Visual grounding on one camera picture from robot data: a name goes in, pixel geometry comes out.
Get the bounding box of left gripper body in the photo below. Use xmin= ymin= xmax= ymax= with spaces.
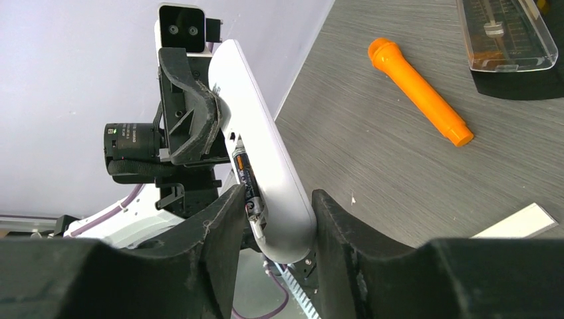
xmin=154 ymin=57 xmax=239 ymax=219

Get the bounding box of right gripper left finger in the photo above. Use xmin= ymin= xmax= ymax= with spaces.
xmin=1 ymin=185 xmax=246 ymax=318

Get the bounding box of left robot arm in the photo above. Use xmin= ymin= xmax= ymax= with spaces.
xmin=54 ymin=47 xmax=229 ymax=249

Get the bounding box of black battery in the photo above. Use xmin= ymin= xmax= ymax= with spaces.
xmin=232 ymin=147 xmax=265 ymax=221

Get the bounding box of long white box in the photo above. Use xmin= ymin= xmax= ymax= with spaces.
xmin=472 ymin=203 xmax=559 ymax=239

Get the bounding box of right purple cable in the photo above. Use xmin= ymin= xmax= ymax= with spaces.
xmin=231 ymin=264 xmax=291 ymax=319

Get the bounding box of orange toy microphone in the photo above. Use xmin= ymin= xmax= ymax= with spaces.
xmin=368 ymin=38 xmax=474 ymax=147

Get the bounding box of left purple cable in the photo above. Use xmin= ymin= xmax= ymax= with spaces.
xmin=66 ymin=183 xmax=146 ymax=239

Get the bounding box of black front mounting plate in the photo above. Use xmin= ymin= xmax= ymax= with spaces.
xmin=279 ymin=251 xmax=321 ymax=318

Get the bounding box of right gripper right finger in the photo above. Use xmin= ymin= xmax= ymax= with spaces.
xmin=312 ymin=189 xmax=563 ymax=318

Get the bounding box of black metronome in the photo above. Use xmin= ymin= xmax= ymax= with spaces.
xmin=456 ymin=0 xmax=563 ymax=101

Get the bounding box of purple cable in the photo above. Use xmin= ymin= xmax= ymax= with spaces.
xmin=66 ymin=183 xmax=146 ymax=239
xmin=231 ymin=264 xmax=291 ymax=319

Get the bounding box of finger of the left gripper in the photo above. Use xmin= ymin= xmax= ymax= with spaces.
xmin=158 ymin=47 xmax=222 ymax=165

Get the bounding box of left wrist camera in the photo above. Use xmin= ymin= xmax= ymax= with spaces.
xmin=154 ymin=3 xmax=223 ymax=56

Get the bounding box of white remote control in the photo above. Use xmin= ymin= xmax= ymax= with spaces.
xmin=208 ymin=39 xmax=317 ymax=264

